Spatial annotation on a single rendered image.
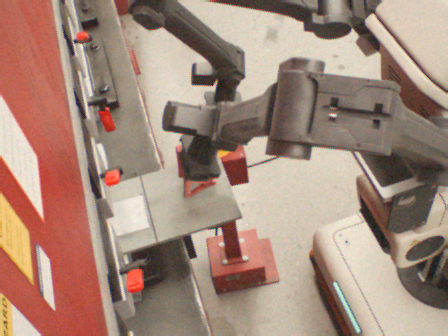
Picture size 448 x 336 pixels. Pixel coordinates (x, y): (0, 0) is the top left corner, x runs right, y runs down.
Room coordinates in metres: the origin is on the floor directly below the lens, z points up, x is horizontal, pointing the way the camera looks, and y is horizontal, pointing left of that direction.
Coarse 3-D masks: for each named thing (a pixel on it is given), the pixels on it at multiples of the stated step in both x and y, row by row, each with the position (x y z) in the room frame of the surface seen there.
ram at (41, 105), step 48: (0, 0) 0.55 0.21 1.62; (48, 0) 0.93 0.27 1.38; (0, 48) 0.45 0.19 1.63; (48, 48) 0.71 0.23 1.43; (48, 96) 0.56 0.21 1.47; (48, 144) 0.44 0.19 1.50; (48, 192) 0.35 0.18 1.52; (48, 240) 0.28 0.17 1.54; (0, 288) 0.18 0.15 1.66; (96, 288) 0.32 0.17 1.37
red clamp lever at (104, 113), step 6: (102, 96) 0.84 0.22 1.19; (90, 102) 0.84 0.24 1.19; (96, 102) 0.83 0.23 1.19; (102, 102) 0.83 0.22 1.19; (102, 108) 0.84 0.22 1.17; (102, 114) 0.83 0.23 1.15; (108, 114) 0.84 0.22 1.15; (102, 120) 0.83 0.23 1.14; (108, 120) 0.83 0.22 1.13; (108, 126) 0.83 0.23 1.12; (114, 126) 0.84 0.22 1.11
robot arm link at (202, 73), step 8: (192, 64) 1.13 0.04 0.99; (200, 64) 1.11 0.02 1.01; (208, 64) 1.11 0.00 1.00; (192, 72) 1.12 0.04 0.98; (200, 72) 1.09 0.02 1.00; (208, 72) 1.09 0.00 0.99; (216, 72) 1.09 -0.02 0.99; (192, 80) 1.10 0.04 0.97; (200, 80) 1.09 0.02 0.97; (208, 80) 1.09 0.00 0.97; (224, 80) 1.07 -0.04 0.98; (232, 80) 1.03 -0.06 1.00; (240, 80) 1.04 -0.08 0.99
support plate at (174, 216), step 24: (168, 168) 0.79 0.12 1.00; (120, 192) 0.75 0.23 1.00; (168, 192) 0.72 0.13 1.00; (216, 192) 0.70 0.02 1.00; (168, 216) 0.66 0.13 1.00; (192, 216) 0.65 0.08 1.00; (216, 216) 0.64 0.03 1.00; (240, 216) 0.63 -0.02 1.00; (120, 240) 0.62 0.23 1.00; (144, 240) 0.61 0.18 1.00; (168, 240) 0.61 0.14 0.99
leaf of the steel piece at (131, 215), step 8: (128, 200) 0.72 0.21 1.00; (136, 200) 0.72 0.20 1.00; (144, 200) 0.70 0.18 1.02; (120, 208) 0.70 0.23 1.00; (128, 208) 0.70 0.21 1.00; (136, 208) 0.69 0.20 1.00; (144, 208) 0.69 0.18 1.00; (120, 216) 0.68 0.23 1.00; (128, 216) 0.68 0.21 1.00; (136, 216) 0.67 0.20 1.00; (144, 216) 0.67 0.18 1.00; (112, 224) 0.66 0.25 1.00; (120, 224) 0.66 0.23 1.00; (128, 224) 0.66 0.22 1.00; (136, 224) 0.65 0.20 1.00; (144, 224) 0.65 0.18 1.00; (120, 232) 0.64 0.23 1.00; (128, 232) 0.64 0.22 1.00
